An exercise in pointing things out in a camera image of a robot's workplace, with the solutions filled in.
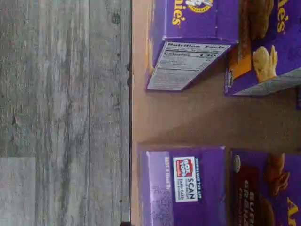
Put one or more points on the purple Annie's box brown patch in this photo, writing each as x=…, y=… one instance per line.
x=207, y=188
x=270, y=188

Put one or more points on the wooden shelf board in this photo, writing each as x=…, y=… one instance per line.
x=200, y=117

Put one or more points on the purple Annie's box orange patch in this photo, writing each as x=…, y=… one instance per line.
x=200, y=30
x=270, y=47

